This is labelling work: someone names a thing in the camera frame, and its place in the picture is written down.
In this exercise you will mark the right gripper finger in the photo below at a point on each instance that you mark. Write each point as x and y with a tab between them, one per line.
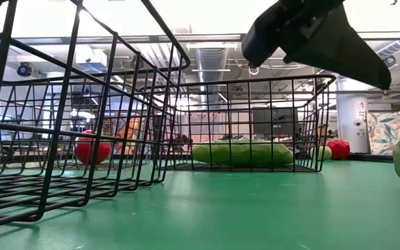
342	52

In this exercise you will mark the short green cucumber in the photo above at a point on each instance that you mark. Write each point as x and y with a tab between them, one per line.
241	152

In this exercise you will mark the white ceiling light fixture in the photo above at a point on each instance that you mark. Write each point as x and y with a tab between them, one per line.
211	46

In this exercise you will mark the white pillar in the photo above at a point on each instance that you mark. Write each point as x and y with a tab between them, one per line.
354	118

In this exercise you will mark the black monitor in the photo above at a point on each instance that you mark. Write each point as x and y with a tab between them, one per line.
276	121

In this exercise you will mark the pale green lime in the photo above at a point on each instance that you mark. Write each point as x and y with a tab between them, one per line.
323	153

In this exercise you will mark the white ceiling unit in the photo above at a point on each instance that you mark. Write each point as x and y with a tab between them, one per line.
90	55

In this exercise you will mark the green table mat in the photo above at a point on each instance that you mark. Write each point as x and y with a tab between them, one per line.
255	215

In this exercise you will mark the black ceiling camera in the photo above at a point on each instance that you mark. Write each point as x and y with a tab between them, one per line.
24	69
137	62
389	61

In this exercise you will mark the silver ventilation duct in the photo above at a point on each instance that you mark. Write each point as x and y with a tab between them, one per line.
211	59

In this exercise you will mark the leaf pattern wall mural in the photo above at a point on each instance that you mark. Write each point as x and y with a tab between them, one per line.
391	133

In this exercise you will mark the colourful wall mural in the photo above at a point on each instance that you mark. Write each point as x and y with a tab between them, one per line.
130	133

